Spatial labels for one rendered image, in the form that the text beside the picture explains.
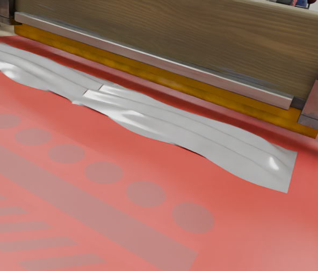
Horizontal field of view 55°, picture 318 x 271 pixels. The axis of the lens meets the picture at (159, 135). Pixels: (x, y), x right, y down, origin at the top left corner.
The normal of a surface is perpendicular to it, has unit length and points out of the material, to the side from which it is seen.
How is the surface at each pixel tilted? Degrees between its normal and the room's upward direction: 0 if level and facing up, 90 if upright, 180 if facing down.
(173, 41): 90
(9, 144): 0
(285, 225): 0
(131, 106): 33
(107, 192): 0
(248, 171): 28
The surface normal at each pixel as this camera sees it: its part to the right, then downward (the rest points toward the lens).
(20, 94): 0.18, -0.87
